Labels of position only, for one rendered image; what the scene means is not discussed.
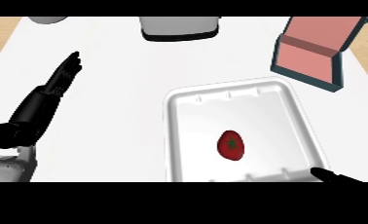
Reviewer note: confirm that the grey round container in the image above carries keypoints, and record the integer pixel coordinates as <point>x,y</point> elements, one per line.
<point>48,19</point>

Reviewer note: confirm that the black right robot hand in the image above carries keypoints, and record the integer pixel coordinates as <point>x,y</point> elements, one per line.
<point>333,176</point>

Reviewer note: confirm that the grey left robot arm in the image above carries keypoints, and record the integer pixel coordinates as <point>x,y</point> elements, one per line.
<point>14,166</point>

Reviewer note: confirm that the red tomato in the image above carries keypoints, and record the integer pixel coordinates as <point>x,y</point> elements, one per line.
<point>231,145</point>

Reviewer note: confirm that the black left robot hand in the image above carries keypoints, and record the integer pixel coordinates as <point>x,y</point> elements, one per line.
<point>36,107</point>

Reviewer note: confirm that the pink cardboard box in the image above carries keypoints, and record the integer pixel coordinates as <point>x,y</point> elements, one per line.
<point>311,51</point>

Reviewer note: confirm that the white foam tray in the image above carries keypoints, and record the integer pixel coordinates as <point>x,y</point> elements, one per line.
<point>245,130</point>

